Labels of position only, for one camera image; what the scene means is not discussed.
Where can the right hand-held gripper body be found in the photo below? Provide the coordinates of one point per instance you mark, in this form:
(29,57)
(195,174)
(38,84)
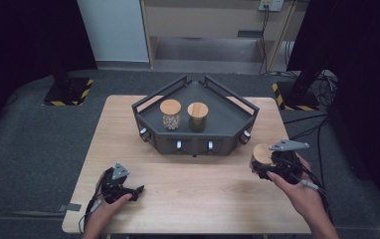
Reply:
(287,164)

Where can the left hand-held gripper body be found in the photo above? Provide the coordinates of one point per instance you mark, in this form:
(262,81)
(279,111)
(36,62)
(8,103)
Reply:
(115,186)

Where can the glass jar of brown grains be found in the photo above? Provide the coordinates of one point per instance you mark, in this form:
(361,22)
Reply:
(261,156)

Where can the dark grey corner rack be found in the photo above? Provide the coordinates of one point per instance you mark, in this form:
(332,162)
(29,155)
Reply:
(224,113)

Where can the glass jar of white beans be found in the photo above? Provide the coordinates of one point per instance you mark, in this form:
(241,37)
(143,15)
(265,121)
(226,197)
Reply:
(170,113)

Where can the glass jar of green beans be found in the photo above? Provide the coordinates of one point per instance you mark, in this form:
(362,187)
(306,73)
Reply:
(198,114)

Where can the person's left hand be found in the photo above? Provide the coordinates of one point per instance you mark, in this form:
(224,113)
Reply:
(106,212)

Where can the person's right hand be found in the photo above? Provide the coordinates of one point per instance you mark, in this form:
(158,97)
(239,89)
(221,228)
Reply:
(305,199)

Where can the grey table clamp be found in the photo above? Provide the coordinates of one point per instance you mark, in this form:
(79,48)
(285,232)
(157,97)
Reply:
(69,207)

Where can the black stand with striped base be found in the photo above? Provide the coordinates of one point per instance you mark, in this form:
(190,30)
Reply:
(67,91)
(299,98)

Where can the dark curtain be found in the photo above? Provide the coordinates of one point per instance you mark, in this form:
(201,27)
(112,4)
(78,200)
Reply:
(363,66)
(19,49)

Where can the white panel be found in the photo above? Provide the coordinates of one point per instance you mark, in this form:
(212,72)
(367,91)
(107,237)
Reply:
(115,30)

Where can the wooden cabinet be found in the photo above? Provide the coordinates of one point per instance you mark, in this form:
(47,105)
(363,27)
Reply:
(208,20)

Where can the white wall socket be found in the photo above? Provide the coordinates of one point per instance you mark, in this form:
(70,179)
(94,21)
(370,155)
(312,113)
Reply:
(271,4)

